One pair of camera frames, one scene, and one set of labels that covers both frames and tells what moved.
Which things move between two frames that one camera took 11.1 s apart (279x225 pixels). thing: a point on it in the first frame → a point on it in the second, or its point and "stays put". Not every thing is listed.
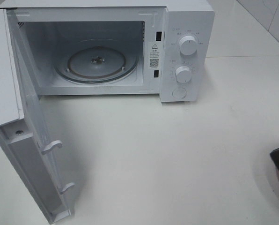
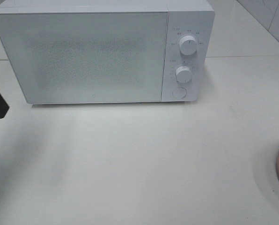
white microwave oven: [115, 48] stays put
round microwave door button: [179, 93] stays put
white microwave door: [17, 120] → [67, 57]
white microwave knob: [183, 74] stays put
